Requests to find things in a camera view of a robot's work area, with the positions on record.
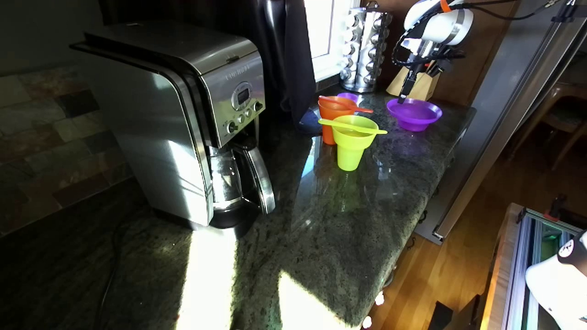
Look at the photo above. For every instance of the grey framed box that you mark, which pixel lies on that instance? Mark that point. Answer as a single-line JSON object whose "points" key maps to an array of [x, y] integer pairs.
{"points": [[510, 275]]}

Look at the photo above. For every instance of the dark curtain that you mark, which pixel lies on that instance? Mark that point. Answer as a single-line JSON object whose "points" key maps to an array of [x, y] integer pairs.
{"points": [[284, 55]]}

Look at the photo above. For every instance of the orange plastic spoon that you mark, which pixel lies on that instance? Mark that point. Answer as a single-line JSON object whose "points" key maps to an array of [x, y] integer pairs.
{"points": [[359, 110]]}

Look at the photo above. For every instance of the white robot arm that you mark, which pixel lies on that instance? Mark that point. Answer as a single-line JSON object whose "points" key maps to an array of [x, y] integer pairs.
{"points": [[436, 24]]}

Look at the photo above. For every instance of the purple plastic plate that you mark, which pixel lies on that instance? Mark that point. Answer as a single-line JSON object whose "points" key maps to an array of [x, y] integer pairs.
{"points": [[413, 109]]}

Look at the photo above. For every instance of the wooden knife block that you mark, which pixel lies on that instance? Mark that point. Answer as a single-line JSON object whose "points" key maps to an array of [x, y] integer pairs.
{"points": [[418, 88]]}

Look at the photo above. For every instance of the yellow-green plastic spoon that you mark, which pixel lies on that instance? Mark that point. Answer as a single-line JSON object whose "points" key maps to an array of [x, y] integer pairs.
{"points": [[354, 127]]}

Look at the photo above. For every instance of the orange plastic cup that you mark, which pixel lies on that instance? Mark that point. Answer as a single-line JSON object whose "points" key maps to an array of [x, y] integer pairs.
{"points": [[332, 110]]}

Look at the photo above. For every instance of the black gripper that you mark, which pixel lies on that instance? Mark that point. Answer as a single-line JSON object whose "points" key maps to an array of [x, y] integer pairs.
{"points": [[422, 66]]}

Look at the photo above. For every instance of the stainless steel refrigerator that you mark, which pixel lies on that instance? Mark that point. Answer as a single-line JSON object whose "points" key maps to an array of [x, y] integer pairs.
{"points": [[506, 103]]}

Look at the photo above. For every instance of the stainless steel coffee maker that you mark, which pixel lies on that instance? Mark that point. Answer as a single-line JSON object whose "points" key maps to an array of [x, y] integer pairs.
{"points": [[165, 110]]}

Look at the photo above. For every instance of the yellow-green plastic cup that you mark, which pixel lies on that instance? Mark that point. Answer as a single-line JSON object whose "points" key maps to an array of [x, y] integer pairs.
{"points": [[352, 147]]}

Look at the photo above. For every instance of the purple plastic cup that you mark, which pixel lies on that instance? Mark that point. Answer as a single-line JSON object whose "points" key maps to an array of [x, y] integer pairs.
{"points": [[348, 96]]}

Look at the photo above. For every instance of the purple plastic bowl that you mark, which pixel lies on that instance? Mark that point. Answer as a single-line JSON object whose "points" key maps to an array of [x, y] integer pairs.
{"points": [[414, 125]]}

